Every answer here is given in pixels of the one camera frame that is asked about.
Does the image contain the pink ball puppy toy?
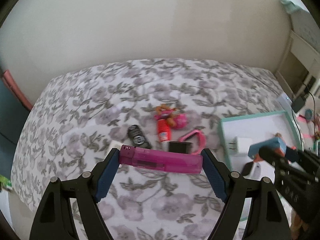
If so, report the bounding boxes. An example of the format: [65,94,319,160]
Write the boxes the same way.
[154,104,188,129]

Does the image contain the teal rimmed white tray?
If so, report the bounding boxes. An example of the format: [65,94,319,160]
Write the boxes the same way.
[217,111,302,172]

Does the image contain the black power adapter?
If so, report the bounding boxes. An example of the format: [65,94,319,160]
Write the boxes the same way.
[168,141,192,154]

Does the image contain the white wall charger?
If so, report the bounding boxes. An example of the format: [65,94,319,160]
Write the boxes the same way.
[228,137,253,155]

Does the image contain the white power strip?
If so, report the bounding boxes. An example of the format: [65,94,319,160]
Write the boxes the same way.
[277,92,292,111]

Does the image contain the black charger brick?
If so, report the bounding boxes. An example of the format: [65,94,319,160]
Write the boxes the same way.
[291,95,306,113]

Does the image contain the red lighter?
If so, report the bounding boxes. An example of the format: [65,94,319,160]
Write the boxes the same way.
[157,119,171,142]

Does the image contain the floral grey blanket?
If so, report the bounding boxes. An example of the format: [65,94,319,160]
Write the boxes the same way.
[11,59,282,239]

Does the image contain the white lattice furniture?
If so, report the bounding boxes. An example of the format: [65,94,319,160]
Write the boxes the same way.
[275,0,319,98]

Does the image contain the magenta translucent lighter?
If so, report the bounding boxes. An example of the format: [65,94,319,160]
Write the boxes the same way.
[119,145,203,174]

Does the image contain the white smart watch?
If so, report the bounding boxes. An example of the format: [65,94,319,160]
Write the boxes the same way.
[241,161,270,180]

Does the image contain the white plug adapter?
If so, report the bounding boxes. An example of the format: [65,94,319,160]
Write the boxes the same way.
[110,140,122,150]

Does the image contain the pink smart watch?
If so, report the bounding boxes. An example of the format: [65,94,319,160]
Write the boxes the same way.
[178,129,206,155]

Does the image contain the black toy car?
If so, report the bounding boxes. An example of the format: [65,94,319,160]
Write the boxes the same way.
[127,125,152,149]

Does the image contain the blue cabinet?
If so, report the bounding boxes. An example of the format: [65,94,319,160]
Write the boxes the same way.
[0,81,30,177]

